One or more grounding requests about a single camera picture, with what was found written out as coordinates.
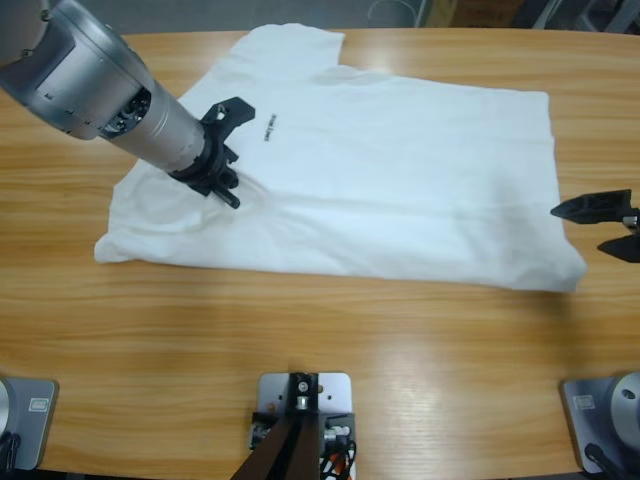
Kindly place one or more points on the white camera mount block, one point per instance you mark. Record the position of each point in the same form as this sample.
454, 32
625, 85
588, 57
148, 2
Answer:
335, 395

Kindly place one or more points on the grey metal post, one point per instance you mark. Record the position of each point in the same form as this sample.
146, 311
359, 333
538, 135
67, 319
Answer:
422, 12

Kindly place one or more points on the grey metal frame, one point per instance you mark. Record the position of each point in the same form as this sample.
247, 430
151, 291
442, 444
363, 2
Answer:
600, 15

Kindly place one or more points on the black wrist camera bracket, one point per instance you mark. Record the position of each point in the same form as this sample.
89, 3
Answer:
232, 112

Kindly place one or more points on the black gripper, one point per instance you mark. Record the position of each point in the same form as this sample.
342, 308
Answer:
633, 221
210, 167

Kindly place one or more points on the dark brown camera post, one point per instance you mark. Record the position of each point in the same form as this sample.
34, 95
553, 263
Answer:
295, 440

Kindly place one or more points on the brown cardboard box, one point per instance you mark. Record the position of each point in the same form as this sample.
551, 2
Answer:
480, 10

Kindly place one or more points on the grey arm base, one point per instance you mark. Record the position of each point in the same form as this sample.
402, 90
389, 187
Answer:
30, 420
605, 405

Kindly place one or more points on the white t-shirt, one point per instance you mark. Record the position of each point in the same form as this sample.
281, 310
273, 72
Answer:
375, 190

